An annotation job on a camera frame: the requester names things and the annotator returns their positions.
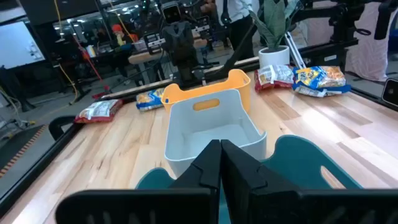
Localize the black loop handle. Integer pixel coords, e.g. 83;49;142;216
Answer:
48;115;77;141

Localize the black overhead camera rig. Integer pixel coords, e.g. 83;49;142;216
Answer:
292;0;398;72

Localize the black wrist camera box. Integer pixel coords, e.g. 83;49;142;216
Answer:
161;3;183;25

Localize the red Maruchan noodle pack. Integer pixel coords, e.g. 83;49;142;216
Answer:
73;98;124;124
254;64;295;92

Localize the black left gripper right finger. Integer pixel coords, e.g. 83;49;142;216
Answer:
220;139;300;192

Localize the black hazard-striped floor mat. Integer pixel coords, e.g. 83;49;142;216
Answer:
0;124;47;179

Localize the yellow plastic bin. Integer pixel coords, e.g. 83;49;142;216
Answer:
160;68;252;113

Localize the white plant pot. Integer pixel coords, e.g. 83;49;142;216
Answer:
258;45;291;69

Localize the green potted plant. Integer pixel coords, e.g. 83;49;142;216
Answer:
248;0;301;50

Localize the black table-level camera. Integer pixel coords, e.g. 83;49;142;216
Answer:
381;77;398;106

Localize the teal plastic bin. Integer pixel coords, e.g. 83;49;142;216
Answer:
135;134;364;224

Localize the grey plastic bin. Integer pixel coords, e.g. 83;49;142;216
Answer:
164;88;268;178

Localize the blue Maruchan noodle pack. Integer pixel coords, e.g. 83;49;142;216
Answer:
136;88;165;112
292;65;347;90

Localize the white cloth cover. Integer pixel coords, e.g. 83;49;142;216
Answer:
310;2;389;82

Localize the large display screen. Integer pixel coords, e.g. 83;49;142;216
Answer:
0;20;46;70

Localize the person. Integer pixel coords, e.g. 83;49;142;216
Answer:
201;0;259;60
110;24;139;47

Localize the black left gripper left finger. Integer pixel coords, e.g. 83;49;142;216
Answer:
169;139;222;191

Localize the white metal stand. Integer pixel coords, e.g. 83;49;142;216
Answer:
284;30;307;69

